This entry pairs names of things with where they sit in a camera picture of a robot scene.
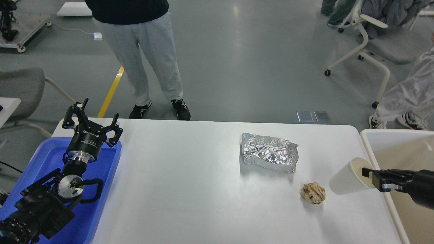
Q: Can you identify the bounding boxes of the metal floor plate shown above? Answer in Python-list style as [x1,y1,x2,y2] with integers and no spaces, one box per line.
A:
[296,111,314,123]
[314,111,331,123]

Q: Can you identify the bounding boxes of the distant person feet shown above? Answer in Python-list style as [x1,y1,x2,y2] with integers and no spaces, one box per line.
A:
[320,0,356,27]

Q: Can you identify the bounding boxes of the grey jacket on chair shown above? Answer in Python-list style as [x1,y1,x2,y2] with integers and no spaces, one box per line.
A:
[361,0,431,40]

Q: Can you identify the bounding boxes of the white power adapter with cable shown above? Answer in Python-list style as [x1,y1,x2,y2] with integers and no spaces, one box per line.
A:
[46,22,103,41]

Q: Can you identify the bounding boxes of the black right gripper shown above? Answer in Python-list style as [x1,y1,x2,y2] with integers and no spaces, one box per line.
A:
[361,168,434,210]

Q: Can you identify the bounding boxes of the grey chair left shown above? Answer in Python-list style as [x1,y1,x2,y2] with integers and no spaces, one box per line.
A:
[0,67,76,138]

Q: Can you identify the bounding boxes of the right metal floor plate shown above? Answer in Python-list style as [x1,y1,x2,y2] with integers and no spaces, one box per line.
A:
[314,111,331,123]

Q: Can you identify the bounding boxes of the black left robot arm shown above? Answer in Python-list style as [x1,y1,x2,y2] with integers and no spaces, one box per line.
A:
[1,99,123,244]

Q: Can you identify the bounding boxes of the white paper cup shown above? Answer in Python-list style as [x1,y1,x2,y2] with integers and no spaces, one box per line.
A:
[329,157,375,195]

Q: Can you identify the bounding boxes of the crumpled aluminium foil tray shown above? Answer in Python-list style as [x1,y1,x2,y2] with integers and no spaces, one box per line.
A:
[241,133,299,174]

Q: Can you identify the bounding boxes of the white flat board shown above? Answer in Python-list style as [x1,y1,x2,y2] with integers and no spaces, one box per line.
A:
[56,1,92,17]

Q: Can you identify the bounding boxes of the person in grey trousers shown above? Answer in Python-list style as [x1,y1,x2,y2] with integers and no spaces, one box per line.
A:
[85,0,191,121]

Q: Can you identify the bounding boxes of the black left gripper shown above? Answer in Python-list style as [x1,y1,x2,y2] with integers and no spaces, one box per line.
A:
[62,99,124,162]

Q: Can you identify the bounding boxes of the left metal floor plate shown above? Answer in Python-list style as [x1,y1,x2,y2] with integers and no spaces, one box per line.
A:
[296,111,314,123]

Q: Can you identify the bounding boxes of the beige plastic bin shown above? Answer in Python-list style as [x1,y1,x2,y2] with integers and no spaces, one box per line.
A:
[360,129,434,244]

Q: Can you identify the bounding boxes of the white office chair right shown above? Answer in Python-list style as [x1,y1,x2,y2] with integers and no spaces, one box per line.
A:
[324,0,430,108]

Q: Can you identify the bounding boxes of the person in white trousers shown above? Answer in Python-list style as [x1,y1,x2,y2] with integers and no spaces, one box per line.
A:
[368,47,434,130]

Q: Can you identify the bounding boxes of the blue plastic bin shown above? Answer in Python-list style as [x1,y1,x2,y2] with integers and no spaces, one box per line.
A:
[0,136,122,244]

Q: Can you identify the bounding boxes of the white side table corner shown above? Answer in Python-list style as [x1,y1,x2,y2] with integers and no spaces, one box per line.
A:
[0,97,21,128]

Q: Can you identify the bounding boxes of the wheeled metal platform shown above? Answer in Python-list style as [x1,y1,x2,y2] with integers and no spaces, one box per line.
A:
[0,12,51,53]

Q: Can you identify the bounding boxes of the crumpled brown paper ball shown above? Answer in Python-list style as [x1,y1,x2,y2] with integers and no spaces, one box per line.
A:
[300,182,327,204]

